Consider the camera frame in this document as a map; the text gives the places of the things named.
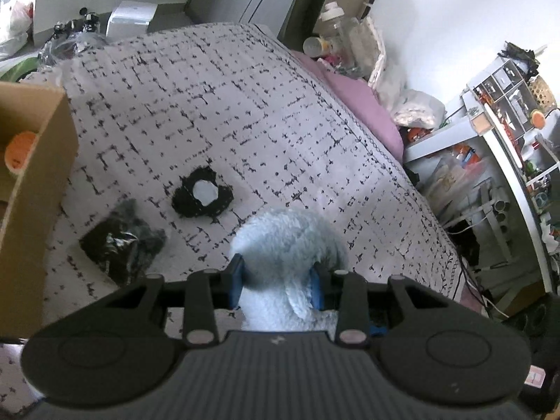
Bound clear crumpled bag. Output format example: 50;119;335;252
339;16;386;80

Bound orange and green plush toy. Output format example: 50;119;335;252
4;131;40;176

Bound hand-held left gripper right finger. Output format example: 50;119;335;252
308;266;458;347

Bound white box appliance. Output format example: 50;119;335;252
106;1;161;39

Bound white crumpled plastic bags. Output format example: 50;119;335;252
368;59;446;128

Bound white desk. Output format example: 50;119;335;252
401;83;560;295

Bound clear drawer organizer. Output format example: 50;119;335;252
474;58;540;133

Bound dark grey wrapped cloth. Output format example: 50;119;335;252
79;198;168;284

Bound clear plastic bottle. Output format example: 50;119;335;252
318;2;356;54

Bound green basin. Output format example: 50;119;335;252
0;58;41;82

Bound clear plastic bag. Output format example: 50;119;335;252
38;34;106;67

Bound white black-patterned blanket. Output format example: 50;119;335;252
0;21;467;416

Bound pink bed sheet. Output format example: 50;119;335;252
289;49;404;163

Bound woven basket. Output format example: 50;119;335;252
528;76;559;109

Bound white and red plastic bag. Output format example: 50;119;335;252
0;0;35;50

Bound yellow paper cup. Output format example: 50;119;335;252
303;37;332;58

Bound brown cardboard box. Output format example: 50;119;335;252
0;81;80;338

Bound black tripod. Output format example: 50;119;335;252
51;6;99;41

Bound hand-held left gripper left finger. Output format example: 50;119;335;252
104;253;245;347

